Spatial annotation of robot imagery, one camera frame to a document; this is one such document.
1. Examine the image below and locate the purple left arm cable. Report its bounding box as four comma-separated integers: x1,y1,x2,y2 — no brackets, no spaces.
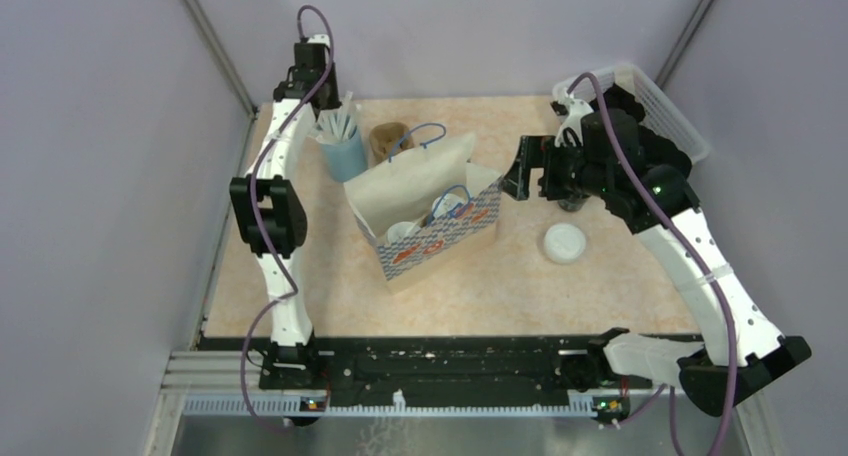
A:
239,4,336,434

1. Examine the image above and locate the white plastic basket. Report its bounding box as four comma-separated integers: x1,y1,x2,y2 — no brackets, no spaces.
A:
551,64,709,169

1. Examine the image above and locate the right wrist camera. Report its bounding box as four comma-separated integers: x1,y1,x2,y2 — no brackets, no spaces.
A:
550,97,594,148

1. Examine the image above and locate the white wrapped straws bundle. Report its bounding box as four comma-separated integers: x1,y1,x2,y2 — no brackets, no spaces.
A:
311,91,360,145

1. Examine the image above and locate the stack of black cups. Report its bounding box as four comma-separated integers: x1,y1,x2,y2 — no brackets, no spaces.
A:
558,198,587,213

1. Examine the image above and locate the black cloth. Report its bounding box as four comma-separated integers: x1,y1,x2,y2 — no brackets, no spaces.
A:
603,84,693,178

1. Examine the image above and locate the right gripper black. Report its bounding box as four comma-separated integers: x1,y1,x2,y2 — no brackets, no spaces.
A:
499,135,611,201

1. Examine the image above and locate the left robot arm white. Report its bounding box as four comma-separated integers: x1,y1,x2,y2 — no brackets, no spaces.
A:
229,34,339,390

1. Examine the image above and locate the blue straw holder cup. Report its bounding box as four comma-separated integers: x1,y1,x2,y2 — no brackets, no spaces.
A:
319,129,368,183

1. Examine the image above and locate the cardboard cup carrier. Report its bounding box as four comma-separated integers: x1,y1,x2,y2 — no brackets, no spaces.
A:
368,122,409,165

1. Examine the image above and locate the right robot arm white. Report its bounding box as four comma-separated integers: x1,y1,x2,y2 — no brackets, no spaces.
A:
501,109,812,417

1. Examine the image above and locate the checkered paper takeout bag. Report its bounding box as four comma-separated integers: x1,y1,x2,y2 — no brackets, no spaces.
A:
344,133,502,293

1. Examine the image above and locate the stack of white lids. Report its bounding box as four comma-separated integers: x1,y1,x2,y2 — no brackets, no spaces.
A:
543,223,587,264

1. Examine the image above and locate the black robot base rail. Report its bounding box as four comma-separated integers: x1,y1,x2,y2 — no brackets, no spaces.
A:
253,336,651,416

